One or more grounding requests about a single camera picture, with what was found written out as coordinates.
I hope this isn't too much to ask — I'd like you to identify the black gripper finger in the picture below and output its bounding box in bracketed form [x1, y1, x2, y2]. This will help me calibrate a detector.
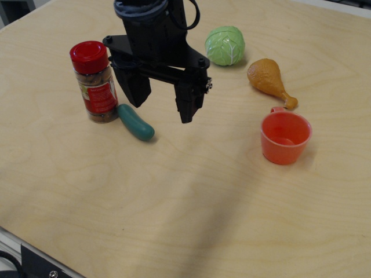
[174, 74, 208, 123]
[112, 65, 151, 108]

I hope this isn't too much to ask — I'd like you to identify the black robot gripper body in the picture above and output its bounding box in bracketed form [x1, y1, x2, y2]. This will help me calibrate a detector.
[103, 10, 212, 91]

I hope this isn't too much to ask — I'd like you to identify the teal toy cucumber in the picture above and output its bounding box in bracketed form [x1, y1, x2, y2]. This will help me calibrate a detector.
[117, 104, 155, 141]

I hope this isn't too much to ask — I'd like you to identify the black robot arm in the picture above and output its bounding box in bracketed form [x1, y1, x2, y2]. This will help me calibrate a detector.
[103, 0, 212, 123]

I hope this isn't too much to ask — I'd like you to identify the orange plastic cup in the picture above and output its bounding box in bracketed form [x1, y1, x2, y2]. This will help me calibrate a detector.
[260, 107, 312, 165]

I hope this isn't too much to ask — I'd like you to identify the red lid spice jar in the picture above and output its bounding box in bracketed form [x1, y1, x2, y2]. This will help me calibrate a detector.
[70, 41, 118, 123]

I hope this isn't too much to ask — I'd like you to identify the green toy cabbage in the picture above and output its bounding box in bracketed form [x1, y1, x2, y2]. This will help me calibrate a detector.
[205, 26, 245, 66]

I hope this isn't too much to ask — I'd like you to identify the orange toy chicken drumstick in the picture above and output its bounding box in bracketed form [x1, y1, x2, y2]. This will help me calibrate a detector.
[247, 58, 299, 109]

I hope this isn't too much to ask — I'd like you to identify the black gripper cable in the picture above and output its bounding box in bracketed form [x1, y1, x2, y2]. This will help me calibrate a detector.
[169, 0, 202, 31]

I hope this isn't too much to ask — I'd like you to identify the black metal corner bracket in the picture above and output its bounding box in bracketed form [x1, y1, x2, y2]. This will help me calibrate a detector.
[20, 243, 83, 277]

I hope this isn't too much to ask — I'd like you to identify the black cable bottom left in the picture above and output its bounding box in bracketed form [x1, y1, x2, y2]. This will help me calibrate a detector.
[0, 250, 24, 278]

